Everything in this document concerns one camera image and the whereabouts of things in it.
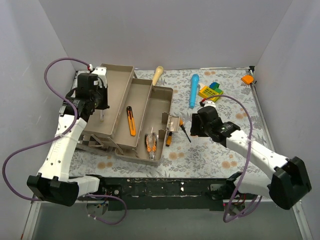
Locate orange utility knife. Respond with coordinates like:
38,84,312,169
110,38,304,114
126,106,136,136

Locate orange handled pliers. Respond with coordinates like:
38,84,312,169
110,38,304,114
144,132,158,161

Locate taupe plastic tool box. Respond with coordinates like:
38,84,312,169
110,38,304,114
76,63,180,166

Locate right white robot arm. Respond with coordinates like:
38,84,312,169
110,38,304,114
190,105,312,210

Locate yellow green toy block house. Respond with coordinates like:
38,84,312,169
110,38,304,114
198,82,224,102

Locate floral table mat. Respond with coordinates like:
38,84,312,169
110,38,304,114
69,69,270,178

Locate black white checkerboard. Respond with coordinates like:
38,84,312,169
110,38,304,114
80,140,96,146

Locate blue toy microphone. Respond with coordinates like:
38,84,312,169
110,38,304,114
189,74,200,109

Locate orange tape measure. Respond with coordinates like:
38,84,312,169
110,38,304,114
241,75,254,85

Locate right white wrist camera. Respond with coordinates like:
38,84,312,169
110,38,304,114
200,99,217,108

